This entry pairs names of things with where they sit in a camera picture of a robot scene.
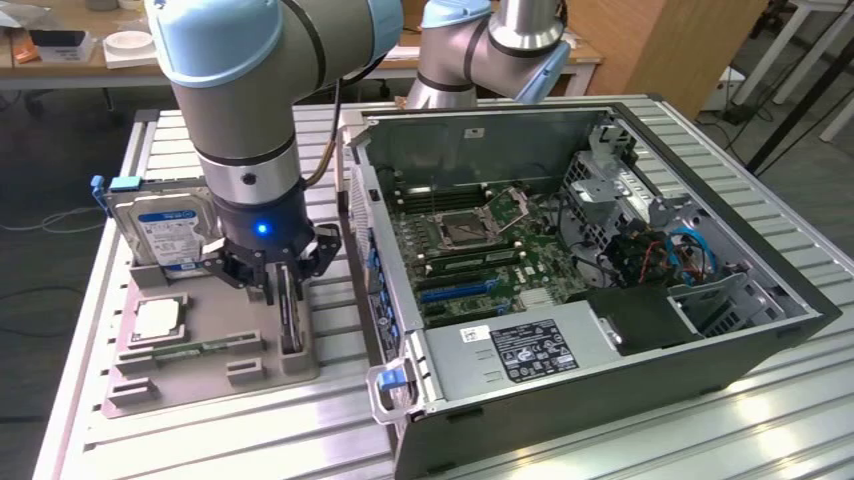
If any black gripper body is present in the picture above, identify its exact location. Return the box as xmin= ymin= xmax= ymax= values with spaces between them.
xmin=212 ymin=185 xmax=316 ymax=290

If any graphics card black fan shroud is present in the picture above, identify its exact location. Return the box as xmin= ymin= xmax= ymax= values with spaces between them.
xmin=274 ymin=262 xmax=304 ymax=354

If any grey parts rack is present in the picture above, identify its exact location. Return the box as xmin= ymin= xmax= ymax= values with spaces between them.
xmin=98 ymin=259 xmax=321 ymax=420

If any hard disk blue carrier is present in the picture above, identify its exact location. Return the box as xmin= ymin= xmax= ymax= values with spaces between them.
xmin=89 ymin=172 xmax=222 ymax=281

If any silver CPU chip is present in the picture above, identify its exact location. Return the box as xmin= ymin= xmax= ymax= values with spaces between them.
xmin=130 ymin=299 xmax=185 ymax=341

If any green RAM stick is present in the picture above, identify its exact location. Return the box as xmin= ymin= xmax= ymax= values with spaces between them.
xmin=150 ymin=334 xmax=241 ymax=359

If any black RAM stick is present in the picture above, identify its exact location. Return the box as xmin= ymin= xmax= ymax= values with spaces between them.
xmin=423 ymin=249 xmax=520 ymax=275

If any CPU socket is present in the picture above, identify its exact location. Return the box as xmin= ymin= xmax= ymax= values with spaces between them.
xmin=432 ymin=209 xmax=501 ymax=249

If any metal socket cover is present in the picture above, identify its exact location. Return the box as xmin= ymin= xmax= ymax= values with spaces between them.
xmin=483 ymin=184 xmax=535 ymax=226

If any grey power supply unit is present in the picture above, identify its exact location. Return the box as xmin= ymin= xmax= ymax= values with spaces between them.
xmin=405 ymin=302 xmax=625 ymax=404

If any green motherboard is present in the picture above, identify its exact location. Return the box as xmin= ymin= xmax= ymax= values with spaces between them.
xmin=385 ymin=174 xmax=592 ymax=326

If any white flat box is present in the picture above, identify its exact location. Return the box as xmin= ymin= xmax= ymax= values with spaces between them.
xmin=100 ymin=39 xmax=165 ymax=70

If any silver metal disk bay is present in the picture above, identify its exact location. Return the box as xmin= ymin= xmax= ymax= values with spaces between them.
xmin=557 ymin=148 xmax=668 ymax=241

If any wooden desk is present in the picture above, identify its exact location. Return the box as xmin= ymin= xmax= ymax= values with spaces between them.
xmin=0 ymin=0 xmax=605 ymax=109

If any white round dish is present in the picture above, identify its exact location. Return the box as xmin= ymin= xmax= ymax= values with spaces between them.
xmin=104 ymin=30 xmax=153 ymax=51

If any white box dark lid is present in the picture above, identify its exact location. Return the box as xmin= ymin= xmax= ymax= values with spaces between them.
xmin=26 ymin=28 xmax=94 ymax=64

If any black plastic shroud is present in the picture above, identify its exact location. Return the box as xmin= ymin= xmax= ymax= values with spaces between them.
xmin=565 ymin=284 xmax=705 ymax=357

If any black open PC case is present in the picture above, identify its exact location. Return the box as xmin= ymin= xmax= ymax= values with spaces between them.
xmin=331 ymin=102 xmax=843 ymax=480

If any silver foil bag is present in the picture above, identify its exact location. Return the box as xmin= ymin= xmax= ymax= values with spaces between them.
xmin=0 ymin=5 xmax=61 ymax=31

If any silver slanted disk bay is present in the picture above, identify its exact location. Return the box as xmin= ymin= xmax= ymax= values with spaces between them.
xmin=665 ymin=272 xmax=782 ymax=339

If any wooden cabinet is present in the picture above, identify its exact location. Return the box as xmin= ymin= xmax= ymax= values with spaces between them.
xmin=565 ymin=0 xmax=768 ymax=121

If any white floor unit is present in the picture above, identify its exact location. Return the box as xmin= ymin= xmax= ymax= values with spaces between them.
xmin=697 ymin=67 xmax=747 ymax=117

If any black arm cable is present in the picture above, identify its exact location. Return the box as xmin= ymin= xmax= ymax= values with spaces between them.
xmin=301 ymin=47 xmax=392 ymax=190

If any white floor cable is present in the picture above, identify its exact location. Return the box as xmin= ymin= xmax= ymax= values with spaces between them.
xmin=0 ymin=208 xmax=108 ymax=234

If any black wire bundle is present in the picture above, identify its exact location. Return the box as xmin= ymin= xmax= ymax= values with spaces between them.
xmin=603 ymin=231 xmax=668 ymax=287

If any red wire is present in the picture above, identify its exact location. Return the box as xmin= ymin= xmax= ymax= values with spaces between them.
xmin=637 ymin=239 xmax=668 ymax=286

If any blue wire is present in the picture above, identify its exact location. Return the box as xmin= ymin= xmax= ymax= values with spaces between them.
xmin=665 ymin=226 xmax=719 ymax=284

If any black metal post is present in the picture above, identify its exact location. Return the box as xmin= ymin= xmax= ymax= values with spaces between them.
xmin=746 ymin=44 xmax=854 ymax=175

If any white table frame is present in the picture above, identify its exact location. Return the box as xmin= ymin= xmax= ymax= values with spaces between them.
xmin=732 ymin=0 xmax=854 ymax=145

